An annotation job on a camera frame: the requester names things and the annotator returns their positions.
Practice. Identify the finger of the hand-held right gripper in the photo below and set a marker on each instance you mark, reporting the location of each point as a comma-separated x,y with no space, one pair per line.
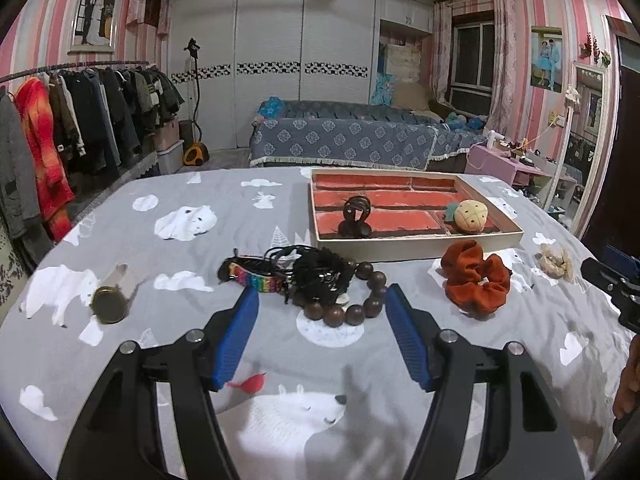
602,272
622,259

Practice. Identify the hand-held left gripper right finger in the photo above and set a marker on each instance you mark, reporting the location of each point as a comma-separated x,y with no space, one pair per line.
407,340

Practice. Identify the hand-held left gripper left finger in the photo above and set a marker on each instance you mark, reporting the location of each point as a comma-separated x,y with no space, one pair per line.
237,340

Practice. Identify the cream scrunchie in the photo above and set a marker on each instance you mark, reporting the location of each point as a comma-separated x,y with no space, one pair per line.
552,262

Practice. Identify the orange scrunchie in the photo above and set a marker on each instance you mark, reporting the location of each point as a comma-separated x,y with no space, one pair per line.
475,280

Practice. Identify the white jewelry tray red lining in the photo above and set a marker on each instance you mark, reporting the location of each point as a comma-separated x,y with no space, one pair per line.
400,220

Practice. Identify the person's right hand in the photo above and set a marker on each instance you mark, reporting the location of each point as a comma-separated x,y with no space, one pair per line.
629,380

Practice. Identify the white framed standing mirror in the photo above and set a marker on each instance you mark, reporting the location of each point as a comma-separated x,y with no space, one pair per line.
590,150

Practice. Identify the dark wooden door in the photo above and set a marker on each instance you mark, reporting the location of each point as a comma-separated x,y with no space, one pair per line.
627,135

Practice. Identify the pink desk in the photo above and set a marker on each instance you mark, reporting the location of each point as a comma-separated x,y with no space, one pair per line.
487,157

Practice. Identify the white bow ornament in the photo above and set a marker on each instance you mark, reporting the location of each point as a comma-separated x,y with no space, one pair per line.
572,95

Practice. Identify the white hair dryer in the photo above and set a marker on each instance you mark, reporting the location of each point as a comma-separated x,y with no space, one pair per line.
494,139

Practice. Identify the grey polar bear bedsheet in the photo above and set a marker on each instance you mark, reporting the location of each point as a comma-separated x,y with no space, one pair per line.
60,350

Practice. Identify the yellow garment steamer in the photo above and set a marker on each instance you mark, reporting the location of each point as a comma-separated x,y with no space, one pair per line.
195,152

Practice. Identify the white storage bin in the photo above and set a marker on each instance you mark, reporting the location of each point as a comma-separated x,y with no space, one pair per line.
170,160

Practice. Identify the teal cloth pile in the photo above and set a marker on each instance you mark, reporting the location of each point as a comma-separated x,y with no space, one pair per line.
465,122

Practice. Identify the sofa with blue patterned cover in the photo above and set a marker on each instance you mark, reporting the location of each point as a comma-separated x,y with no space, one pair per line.
340,140

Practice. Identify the red artificial flowers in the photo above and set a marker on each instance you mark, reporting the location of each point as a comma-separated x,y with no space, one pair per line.
592,50

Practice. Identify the pink storage box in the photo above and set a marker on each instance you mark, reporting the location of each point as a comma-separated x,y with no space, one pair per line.
167,135

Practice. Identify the long pink floral curtain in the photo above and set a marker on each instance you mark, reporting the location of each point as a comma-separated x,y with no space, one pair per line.
505,60
442,55

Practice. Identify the blue star cushion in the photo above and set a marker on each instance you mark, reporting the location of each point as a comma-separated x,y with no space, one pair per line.
270,106

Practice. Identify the white patterned cloth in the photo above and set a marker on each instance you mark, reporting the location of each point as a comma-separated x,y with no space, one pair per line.
10,270

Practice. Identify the beige pillow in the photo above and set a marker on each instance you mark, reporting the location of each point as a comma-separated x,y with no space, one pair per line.
410,96

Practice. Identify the blue floral cloth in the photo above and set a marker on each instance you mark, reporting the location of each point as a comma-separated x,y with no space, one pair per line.
382,90

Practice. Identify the large window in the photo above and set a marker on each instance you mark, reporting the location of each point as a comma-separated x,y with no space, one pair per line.
470,55

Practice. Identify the row of hanging clothes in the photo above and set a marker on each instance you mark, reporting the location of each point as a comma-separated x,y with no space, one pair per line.
100,110

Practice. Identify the white quilt bag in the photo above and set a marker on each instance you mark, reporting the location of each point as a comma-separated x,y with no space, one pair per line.
402,62

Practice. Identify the white sliding door wardrobe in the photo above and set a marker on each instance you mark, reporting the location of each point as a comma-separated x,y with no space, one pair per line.
275,25

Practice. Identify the metal clothes rack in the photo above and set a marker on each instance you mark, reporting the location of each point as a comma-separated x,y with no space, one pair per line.
75,66

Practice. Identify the white overhead cabinet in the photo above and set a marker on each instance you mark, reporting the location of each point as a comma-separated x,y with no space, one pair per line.
405,10

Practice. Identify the small dark window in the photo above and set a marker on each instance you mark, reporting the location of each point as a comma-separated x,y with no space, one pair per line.
156,5

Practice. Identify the framed wedding photo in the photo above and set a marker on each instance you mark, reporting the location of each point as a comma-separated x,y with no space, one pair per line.
97,5

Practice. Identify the wall socket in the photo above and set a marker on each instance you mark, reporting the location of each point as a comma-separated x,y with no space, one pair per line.
559,121

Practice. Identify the wall poster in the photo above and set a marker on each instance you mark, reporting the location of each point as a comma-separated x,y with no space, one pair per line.
547,60

